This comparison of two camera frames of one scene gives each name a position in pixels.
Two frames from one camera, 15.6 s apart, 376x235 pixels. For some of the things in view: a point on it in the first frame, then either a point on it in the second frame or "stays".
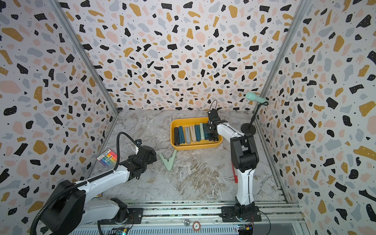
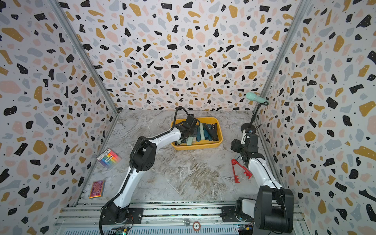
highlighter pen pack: x=108 y=158 stays
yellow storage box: x=187 y=122 stays
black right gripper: x=208 y=128 to x=237 y=145
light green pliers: x=202 y=131 stays
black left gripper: x=154 y=158 to x=195 y=135
